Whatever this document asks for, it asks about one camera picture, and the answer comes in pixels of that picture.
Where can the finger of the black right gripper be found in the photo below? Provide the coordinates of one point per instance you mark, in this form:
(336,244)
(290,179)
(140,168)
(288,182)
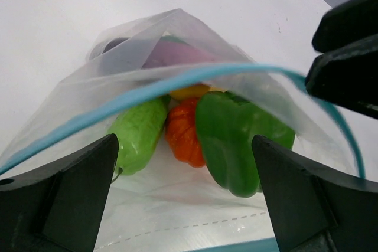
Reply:
(344,24)
(347,77)

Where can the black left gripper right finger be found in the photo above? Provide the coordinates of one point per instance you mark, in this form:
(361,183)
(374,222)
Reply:
(313,207)

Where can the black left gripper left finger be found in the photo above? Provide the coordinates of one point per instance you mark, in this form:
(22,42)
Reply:
(59,206)

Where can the light green toy vegetable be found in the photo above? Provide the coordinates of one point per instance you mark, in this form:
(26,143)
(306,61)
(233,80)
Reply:
(138,131)

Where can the green toy bell pepper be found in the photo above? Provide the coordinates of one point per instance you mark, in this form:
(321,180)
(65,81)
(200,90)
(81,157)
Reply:
(226,124)

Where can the clear zip top bag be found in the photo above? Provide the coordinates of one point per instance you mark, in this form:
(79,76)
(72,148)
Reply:
(170,89)

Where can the orange toy pumpkin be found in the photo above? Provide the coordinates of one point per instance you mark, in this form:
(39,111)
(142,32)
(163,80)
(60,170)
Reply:
(181,135)

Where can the yellow toy vegetable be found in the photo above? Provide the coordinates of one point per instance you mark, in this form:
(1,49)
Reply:
(194,91)

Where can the purple toy eggplant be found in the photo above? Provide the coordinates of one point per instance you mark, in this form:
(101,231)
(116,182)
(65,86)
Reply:
(171,53)

